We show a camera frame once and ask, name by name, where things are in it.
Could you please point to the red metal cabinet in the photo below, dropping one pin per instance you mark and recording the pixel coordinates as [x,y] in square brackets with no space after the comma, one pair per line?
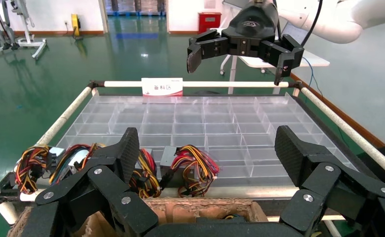
[208,21]

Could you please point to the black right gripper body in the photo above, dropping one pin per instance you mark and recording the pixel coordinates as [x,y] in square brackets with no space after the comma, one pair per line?
[252,26]

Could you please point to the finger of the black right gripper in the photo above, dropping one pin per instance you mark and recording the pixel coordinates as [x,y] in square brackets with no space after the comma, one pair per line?
[287,54]
[208,45]

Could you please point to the brown cardboard divider box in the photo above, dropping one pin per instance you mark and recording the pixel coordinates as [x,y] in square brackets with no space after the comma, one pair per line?
[195,206]

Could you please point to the red white label card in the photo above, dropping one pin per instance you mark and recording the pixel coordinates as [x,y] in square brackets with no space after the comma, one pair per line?
[162,87]

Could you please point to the white office table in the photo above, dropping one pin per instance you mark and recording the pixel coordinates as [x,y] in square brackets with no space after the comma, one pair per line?
[310,61]

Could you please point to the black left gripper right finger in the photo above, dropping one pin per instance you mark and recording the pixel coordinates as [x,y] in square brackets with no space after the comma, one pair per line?
[323,183]

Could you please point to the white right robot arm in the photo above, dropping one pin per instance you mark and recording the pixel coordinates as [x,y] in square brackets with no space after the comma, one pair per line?
[343,19]

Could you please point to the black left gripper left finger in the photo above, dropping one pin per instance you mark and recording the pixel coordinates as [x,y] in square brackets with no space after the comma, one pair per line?
[113,183]

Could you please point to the white metal floor stand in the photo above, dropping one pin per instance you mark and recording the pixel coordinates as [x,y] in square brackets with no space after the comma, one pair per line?
[31,42]

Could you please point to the clear acrylic divider tray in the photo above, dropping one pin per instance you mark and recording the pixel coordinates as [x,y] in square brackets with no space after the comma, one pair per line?
[218,127]

